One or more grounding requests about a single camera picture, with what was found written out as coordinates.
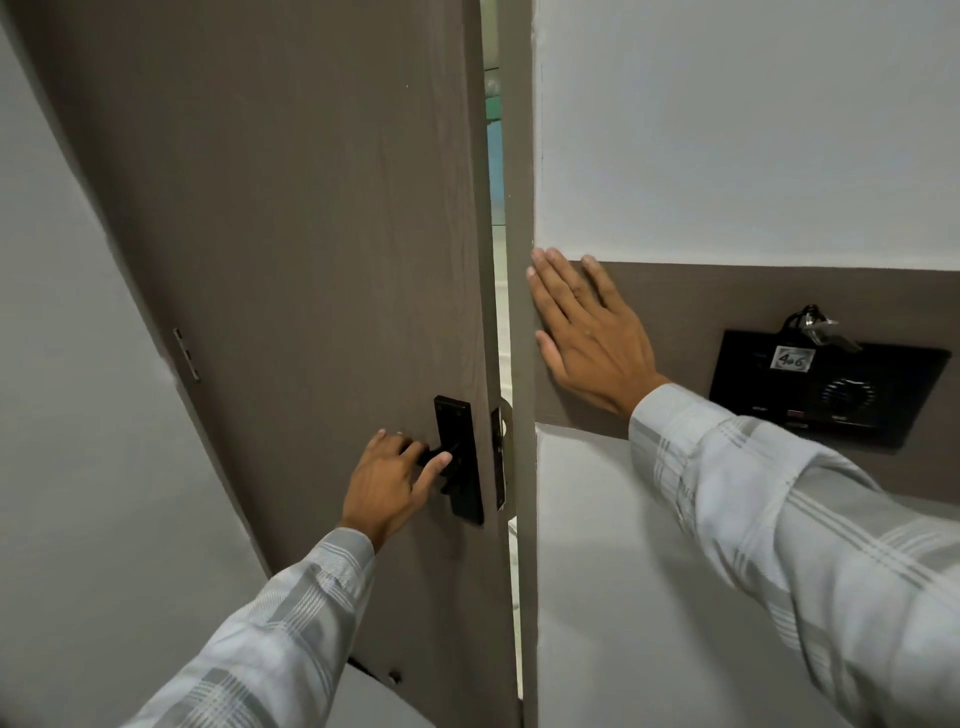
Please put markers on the black door lock plate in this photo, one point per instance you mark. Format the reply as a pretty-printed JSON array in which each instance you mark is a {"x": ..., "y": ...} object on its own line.
[{"x": 461, "y": 450}]

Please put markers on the person's right middle finger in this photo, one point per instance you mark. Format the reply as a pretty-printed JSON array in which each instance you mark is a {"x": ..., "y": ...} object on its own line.
[{"x": 553, "y": 281}]

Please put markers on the person's right little finger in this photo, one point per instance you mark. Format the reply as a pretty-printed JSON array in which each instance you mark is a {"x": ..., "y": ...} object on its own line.
[{"x": 604, "y": 283}]

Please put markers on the silver door latch plate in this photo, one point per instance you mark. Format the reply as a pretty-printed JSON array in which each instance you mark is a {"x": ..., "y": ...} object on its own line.
[{"x": 501, "y": 457}]

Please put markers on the black round dial knob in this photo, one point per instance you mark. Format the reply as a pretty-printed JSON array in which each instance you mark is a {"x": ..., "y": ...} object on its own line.
[{"x": 849, "y": 397}]

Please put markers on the person's right hand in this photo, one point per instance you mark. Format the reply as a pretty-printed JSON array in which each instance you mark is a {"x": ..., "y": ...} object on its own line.
[{"x": 592, "y": 337}]

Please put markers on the person's right forearm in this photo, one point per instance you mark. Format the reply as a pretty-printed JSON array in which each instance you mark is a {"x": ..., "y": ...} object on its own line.
[{"x": 787, "y": 540}]

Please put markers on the black wall switch panel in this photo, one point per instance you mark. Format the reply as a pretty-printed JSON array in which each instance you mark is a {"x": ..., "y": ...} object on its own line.
[{"x": 885, "y": 390}]

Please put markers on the brown door frame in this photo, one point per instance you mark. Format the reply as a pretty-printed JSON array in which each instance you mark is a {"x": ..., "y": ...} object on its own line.
[{"x": 519, "y": 187}]

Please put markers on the metal door hinge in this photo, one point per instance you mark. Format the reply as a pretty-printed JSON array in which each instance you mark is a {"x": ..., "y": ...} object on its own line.
[{"x": 187, "y": 355}]

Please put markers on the white paper label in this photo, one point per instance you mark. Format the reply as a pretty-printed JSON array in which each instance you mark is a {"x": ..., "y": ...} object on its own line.
[{"x": 793, "y": 359}]

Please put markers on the person's left thumb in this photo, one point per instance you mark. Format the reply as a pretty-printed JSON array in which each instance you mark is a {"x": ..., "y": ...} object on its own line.
[{"x": 433, "y": 475}]

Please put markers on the person's left hand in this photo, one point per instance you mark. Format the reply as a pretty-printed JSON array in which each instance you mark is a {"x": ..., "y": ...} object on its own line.
[{"x": 382, "y": 487}]

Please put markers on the person's left forearm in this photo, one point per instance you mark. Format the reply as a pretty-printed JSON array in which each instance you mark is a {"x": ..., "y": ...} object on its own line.
[{"x": 277, "y": 637}]

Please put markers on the person's right thumb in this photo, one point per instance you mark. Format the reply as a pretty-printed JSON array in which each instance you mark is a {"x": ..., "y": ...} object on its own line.
[{"x": 551, "y": 354}]

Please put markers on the brown wooden door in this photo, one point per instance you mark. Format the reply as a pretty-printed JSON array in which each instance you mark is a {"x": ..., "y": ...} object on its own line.
[{"x": 300, "y": 225}]

